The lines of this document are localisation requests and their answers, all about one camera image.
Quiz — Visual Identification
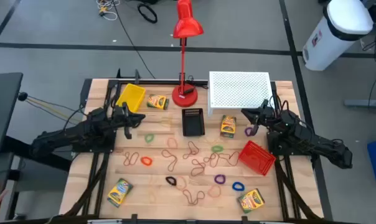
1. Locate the white trash bin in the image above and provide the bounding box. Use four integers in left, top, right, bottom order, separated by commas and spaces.
302, 0, 375, 72

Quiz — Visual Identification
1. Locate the red desk lamp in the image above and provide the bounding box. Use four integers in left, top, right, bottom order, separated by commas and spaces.
171, 0, 205, 108

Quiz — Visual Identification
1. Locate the black coiled floor cable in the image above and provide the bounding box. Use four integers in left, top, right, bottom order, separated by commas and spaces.
136, 2, 159, 24

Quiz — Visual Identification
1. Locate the yellow rubber band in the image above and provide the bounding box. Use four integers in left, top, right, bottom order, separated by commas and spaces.
146, 175, 159, 203
194, 134, 222, 146
161, 114, 174, 128

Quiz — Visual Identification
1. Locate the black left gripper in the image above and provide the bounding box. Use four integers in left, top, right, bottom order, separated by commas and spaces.
111, 102, 146, 140

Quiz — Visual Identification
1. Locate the red plastic basket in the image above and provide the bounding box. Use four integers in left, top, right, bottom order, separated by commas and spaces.
237, 140, 277, 177

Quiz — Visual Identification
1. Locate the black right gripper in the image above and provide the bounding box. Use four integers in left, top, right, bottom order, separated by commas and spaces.
241, 100, 278, 137

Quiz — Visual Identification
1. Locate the thin black floor cable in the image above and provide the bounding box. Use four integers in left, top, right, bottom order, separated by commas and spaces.
112, 0, 157, 80

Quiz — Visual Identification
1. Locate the black side desk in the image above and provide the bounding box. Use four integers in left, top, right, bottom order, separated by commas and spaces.
0, 72, 71, 222

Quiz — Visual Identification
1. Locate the white perforated shelf riser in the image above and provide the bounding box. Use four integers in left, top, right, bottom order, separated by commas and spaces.
208, 71, 275, 116

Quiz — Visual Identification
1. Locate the yellow green crayon box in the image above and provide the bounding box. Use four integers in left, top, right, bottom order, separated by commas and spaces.
106, 177, 134, 208
219, 114, 237, 139
146, 93, 170, 111
237, 187, 266, 214

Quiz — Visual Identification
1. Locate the black plastic basket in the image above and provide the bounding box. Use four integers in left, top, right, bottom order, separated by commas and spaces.
181, 108, 206, 138

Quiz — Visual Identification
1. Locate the yellow elastic cord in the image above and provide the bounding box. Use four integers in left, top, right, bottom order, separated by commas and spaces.
17, 91, 85, 123

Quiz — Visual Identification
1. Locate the white yellow cable bundle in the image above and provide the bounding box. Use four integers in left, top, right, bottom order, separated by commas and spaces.
95, 0, 121, 22

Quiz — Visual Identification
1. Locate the grey desk foot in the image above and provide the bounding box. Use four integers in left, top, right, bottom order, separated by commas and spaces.
344, 99, 376, 109

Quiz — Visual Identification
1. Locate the yellow plastic basket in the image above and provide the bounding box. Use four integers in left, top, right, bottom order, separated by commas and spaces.
115, 83, 146, 113

